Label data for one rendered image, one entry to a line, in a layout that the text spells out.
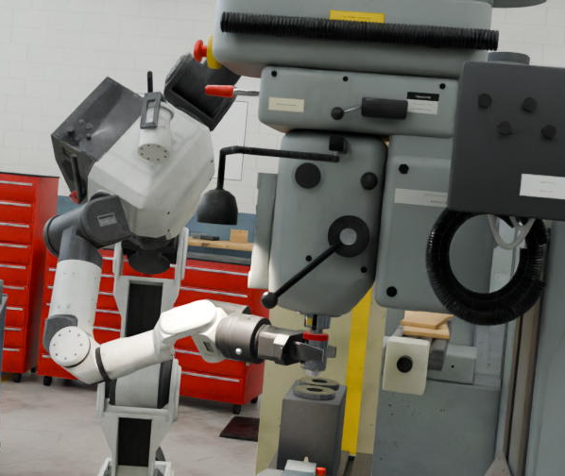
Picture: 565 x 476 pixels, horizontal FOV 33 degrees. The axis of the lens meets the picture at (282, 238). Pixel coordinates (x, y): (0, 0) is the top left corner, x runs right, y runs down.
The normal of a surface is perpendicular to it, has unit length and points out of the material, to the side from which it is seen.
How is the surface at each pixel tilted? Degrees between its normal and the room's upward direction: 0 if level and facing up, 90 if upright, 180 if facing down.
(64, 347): 64
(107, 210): 70
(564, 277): 90
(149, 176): 58
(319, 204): 90
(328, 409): 90
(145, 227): 141
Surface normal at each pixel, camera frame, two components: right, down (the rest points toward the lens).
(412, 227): -0.14, 0.04
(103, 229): 0.73, -0.24
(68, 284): -0.19, -0.41
